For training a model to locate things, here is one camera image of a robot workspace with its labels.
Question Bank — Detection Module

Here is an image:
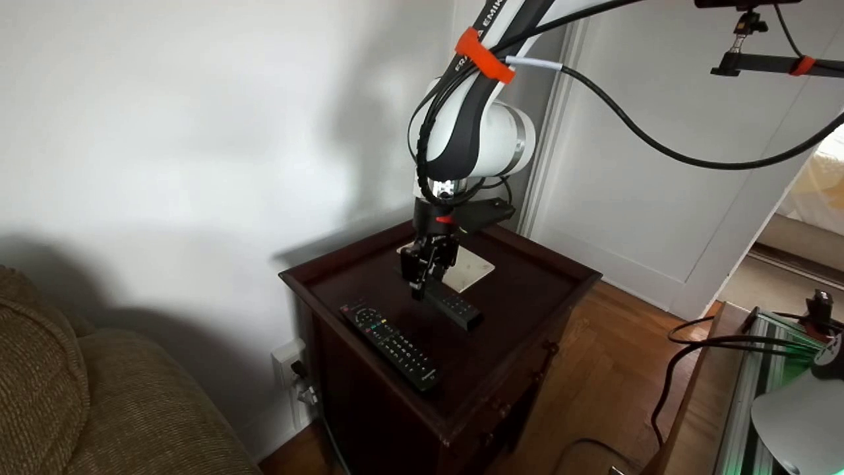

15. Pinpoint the black floor cable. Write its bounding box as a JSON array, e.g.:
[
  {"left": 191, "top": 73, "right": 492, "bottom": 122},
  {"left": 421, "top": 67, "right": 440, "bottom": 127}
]
[
  {"left": 546, "top": 436, "right": 637, "bottom": 475},
  {"left": 648, "top": 311, "right": 799, "bottom": 452}
]

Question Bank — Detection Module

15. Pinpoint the wooden base platform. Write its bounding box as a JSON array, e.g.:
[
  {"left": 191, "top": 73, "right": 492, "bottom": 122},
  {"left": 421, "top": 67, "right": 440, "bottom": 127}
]
[{"left": 644, "top": 300, "right": 750, "bottom": 475}]

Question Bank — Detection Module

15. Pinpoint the beige patterned bedding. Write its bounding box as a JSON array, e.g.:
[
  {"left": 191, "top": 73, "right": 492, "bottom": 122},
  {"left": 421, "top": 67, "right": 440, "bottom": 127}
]
[{"left": 775, "top": 122, "right": 844, "bottom": 238}]

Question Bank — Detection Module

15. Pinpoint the black boom bar orange tape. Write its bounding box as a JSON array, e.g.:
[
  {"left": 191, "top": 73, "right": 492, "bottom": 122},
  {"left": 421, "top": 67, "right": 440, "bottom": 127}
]
[{"left": 707, "top": 49, "right": 844, "bottom": 81}]

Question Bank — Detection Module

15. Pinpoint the black remote with many buttons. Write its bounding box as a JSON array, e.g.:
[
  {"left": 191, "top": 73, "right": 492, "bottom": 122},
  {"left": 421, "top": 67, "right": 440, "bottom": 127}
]
[{"left": 338, "top": 300, "right": 443, "bottom": 396}]

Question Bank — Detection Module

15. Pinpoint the black camera on boom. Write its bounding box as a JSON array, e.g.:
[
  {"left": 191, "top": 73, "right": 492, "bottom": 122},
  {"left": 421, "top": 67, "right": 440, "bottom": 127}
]
[{"left": 691, "top": 0, "right": 803, "bottom": 38}]

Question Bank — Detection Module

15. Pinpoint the white panelled door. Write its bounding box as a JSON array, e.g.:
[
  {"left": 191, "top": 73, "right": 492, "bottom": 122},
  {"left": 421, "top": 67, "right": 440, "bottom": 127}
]
[{"left": 513, "top": 0, "right": 844, "bottom": 323}]

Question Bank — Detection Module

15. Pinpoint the white wall outlet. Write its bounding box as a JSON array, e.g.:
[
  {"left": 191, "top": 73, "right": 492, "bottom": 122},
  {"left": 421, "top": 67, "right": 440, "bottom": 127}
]
[{"left": 269, "top": 340, "right": 307, "bottom": 383}]

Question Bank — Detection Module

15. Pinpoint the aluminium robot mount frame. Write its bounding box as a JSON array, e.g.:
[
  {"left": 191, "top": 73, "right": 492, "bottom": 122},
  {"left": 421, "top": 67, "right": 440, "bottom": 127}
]
[{"left": 708, "top": 303, "right": 844, "bottom": 475}]

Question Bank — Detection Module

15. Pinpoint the dark brown wooden side table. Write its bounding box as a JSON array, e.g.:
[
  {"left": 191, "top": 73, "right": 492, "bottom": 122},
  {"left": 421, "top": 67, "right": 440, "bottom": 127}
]
[{"left": 277, "top": 213, "right": 604, "bottom": 475}]

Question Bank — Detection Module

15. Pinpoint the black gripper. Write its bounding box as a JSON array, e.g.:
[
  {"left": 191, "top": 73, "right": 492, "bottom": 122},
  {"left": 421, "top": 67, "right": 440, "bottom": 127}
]
[{"left": 397, "top": 213, "right": 462, "bottom": 300}]

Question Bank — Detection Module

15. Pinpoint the black knob with red base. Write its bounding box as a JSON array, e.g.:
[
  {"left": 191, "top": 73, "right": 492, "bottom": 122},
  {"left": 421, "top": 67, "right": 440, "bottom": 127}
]
[{"left": 803, "top": 287, "right": 835, "bottom": 337}]

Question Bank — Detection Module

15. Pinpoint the white paperback book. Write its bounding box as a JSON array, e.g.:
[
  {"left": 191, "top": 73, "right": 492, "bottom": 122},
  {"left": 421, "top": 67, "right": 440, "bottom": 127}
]
[{"left": 438, "top": 242, "right": 496, "bottom": 299}]

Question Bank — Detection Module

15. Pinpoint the plain black remote control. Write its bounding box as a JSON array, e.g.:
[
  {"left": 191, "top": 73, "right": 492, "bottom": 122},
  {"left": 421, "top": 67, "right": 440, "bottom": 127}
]
[{"left": 421, "top": 283, "right": 484, "bottom": 336}]

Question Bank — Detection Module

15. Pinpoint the olive fabric sofa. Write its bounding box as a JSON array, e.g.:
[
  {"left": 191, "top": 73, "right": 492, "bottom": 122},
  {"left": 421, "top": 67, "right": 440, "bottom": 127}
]
[{"left": 0, "top": 264, "right": 262, "bottom": 475}]

